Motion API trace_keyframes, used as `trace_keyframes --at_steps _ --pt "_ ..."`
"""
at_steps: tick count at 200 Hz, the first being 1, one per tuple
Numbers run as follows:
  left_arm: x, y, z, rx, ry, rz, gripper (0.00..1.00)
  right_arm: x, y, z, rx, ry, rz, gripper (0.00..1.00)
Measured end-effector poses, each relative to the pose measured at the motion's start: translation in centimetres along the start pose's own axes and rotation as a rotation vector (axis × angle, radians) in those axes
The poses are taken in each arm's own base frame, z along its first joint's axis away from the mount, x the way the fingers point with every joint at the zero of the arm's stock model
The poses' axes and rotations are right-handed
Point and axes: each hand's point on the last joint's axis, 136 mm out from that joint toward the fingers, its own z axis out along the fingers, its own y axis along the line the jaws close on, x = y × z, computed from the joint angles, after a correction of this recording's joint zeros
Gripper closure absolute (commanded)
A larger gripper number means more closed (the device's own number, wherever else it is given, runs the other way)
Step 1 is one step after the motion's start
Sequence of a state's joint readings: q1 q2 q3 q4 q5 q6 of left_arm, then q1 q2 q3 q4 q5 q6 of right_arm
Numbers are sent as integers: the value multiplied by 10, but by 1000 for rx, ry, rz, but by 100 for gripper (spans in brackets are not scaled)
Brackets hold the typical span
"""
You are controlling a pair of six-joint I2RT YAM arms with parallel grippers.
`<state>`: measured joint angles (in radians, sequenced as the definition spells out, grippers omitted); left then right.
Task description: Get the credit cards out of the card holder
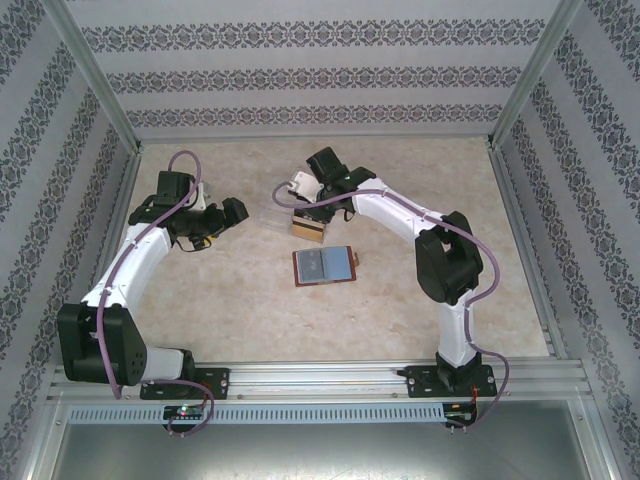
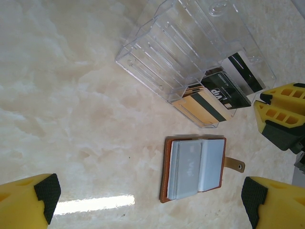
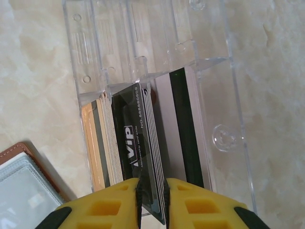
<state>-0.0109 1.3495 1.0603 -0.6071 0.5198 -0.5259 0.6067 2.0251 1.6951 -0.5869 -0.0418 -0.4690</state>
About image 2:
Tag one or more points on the black VIP card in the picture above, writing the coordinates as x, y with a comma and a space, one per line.
214, 90

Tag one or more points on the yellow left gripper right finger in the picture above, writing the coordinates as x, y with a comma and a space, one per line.
278, 205

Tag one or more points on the brown leather card holder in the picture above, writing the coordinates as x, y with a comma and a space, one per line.
212, 167

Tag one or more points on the silver card black stripe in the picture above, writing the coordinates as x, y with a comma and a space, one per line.
236, 76

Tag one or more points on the gold card dark stripe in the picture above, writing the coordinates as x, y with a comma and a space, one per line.
197, 112

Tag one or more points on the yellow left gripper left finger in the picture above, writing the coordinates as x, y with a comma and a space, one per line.
21, 202

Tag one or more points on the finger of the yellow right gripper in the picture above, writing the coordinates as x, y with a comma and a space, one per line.
281, 133
286, 94

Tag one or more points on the pale grey VIP card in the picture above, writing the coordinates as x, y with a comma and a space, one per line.
188, 167

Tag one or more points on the clear acrylic card stand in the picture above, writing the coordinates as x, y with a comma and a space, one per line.
166, 47

